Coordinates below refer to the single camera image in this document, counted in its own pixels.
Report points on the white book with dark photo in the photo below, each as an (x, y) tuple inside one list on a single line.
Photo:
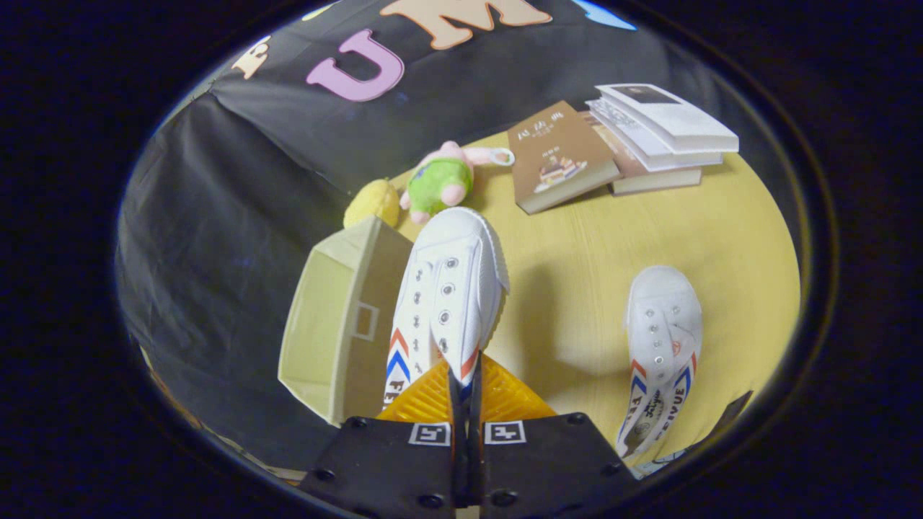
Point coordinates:
[(678, 115)]

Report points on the brown cover book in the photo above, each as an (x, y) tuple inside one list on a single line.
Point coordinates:
[(559, 155)]

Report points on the white patterned cover book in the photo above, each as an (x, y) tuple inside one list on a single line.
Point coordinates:
[(649, 144)]

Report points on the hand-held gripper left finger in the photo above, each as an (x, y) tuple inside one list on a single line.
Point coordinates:
[(389, 468)]

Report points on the yellow plush ball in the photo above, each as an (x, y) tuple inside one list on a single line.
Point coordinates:
[(373, 204)]

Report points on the green and pink plush toy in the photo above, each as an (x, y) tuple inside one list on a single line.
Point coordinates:
[(436, 184)]

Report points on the black backdrop cloth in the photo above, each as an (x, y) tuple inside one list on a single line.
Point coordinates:
[(238, 238)]

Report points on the beige storage box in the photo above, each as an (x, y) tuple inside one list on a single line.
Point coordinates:
[(339, 324)]

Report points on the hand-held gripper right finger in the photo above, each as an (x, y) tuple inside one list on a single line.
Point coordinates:
[(555, 468)]

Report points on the white canvas shoe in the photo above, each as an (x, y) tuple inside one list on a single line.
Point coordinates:
[(451, 288), (663, 339)]

